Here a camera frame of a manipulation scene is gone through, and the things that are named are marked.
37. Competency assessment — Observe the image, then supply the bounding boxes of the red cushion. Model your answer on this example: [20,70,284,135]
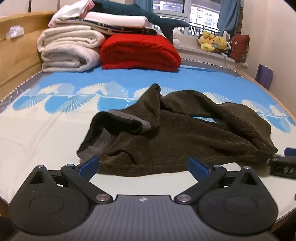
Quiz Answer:
[231,34,250,63]

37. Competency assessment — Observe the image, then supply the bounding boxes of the purple rolled mat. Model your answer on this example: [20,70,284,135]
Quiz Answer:
[255,64,274,91]

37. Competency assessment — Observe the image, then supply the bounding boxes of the dark olive corduroy pants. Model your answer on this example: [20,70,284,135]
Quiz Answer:
[76,83,278,177]

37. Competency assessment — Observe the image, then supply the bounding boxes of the wooden bed frame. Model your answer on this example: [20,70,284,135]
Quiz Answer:
[233,67,296,123]

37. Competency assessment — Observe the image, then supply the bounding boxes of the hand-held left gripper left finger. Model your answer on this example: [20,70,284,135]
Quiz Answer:
[23,156,114,205]

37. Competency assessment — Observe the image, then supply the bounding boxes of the white folded pillow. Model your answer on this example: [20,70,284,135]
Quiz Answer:
[83,11,151,29]

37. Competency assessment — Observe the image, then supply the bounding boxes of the cream folded quilt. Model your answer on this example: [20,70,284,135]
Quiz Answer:
[37,25,105,73]

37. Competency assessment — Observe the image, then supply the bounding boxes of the yellow duck plush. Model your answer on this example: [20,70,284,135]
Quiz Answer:
[198,31,215,52]

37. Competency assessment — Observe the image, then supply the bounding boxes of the white plush toy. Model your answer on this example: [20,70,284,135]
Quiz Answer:
[173,27,183,45]

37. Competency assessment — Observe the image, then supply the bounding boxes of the red folded blanket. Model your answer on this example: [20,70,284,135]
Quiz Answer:
[100,34,182,72]

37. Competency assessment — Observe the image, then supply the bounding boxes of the white window sill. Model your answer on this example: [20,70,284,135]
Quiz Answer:
[173,44,249,69]

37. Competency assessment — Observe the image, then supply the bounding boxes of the yellow bear plush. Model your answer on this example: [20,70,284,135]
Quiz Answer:
[212,36,229,53]

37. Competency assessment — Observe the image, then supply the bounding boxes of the blue white printed bed sheet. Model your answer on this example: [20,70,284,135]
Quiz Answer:
[0,64,296,220]

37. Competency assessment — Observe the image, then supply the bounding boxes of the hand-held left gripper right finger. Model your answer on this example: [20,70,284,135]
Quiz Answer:
[174,157,266,205]

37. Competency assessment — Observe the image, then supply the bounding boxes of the clear plastic bag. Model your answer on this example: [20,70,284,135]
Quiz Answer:
[6,26,24,40]

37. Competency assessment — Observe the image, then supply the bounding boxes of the teal shark plush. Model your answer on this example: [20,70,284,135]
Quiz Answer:
[92,0,190,44]

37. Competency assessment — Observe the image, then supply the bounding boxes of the window with railing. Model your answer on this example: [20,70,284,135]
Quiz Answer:
[151,0,221,37]

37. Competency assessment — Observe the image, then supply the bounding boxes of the blue curtain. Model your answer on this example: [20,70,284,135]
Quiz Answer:
[217,0,242,36]
[134,0,153,12]

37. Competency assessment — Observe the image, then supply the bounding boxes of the black white striped plush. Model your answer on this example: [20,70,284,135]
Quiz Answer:
[222,41,233,58]

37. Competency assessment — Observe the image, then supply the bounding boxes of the white pink folded cloth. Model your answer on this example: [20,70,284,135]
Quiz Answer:
[48,0,96,28]

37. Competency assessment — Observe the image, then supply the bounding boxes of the wooden headboard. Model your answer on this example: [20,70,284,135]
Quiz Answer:
[0,11,61,93]

